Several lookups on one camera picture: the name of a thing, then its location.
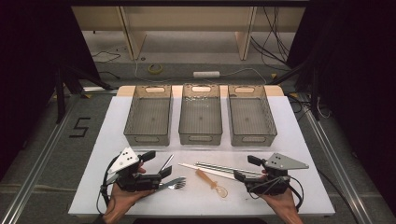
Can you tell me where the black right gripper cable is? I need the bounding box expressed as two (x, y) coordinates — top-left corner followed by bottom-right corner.
(288, 175), (305, 213)

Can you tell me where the smoky transparent plastic bin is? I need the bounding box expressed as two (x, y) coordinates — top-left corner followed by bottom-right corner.
(227, 84), (278, 147)
(177, 83), (224, 146)
(123, 84), (174, 147)

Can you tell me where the yellow tape roll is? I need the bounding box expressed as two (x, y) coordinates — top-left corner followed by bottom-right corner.
(148, 63), (163, 75)

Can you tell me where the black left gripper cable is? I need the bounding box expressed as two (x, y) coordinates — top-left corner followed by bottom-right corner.
(95, 152), (125, 216)

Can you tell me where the aluminium floor rail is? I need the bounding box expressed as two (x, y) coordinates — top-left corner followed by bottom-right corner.
(0, 92), (82, 224)
(290, 92), (375, 224)

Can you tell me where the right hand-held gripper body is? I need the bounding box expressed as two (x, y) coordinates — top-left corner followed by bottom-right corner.
(242, 152), (310, 197)

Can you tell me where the black cable bundle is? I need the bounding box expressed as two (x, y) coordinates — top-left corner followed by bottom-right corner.
(250, 6), (292, 71)

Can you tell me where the black curtain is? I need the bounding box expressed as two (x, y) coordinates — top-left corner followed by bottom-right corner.
(286, 0), (396, 216)
(0, 0), (102, 181)

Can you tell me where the person's left hand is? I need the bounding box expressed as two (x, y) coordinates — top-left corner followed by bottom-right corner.
(104, 182), (157, 218)

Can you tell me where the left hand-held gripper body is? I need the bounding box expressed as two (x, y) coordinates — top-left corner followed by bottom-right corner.
(106, 147), (163, 192)

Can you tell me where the person's right hand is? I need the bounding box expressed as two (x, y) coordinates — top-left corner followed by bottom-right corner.
(261, 187), (301, 218)

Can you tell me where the orange translucent baby spoon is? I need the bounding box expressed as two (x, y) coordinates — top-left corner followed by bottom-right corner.
(195, 168), (229, 199)

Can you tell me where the white power strip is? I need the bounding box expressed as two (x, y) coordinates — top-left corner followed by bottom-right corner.
(192, 70), (221, 78)

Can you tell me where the silver metal fork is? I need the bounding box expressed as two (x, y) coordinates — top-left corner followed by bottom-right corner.
(155, 179), (187, 191)

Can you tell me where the black metal stand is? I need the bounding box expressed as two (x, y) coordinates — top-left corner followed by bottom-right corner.
(54, 63), (115, 125)
(269, 52), (321, 121)

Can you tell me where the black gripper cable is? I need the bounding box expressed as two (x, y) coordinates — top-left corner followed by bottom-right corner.
(288, 175), (305, 213)
(95, 152), (125, 216)

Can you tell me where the thin black cable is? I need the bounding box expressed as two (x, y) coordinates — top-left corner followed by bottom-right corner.
(92, 50), (121, 63)

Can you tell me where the beige wooden desk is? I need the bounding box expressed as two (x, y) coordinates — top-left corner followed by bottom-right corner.
(71, 6), (306, 62)

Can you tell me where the long black cable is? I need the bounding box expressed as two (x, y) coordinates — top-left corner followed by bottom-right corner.
(317, 169), (361, 224)

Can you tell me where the silver metal chopstick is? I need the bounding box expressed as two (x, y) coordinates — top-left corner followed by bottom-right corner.
(194, 161), (266, 175)
(195, 163), (250, 177)

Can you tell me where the white table board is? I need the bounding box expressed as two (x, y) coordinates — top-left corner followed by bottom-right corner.
(67, 94), (336, 217)

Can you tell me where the thin grey gripper cable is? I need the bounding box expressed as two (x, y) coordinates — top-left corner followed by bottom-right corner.
(247, 176), (290, 200)

